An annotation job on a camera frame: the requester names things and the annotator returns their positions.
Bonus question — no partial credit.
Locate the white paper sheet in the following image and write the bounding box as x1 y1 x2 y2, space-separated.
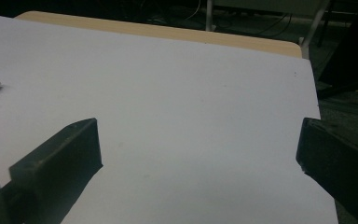
0 15 339 224

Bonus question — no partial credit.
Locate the black cable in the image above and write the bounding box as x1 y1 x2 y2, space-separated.
217 13 294 37

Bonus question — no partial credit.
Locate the metal stand leg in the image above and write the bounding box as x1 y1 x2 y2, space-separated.
298 0 332 60
205 0 217 32

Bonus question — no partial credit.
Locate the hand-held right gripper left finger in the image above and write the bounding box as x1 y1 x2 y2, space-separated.
0 117 104 224

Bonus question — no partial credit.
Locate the white cable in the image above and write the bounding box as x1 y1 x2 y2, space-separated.
185 0 202 21

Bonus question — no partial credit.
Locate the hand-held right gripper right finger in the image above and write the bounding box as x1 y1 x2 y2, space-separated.
296 117 358 224

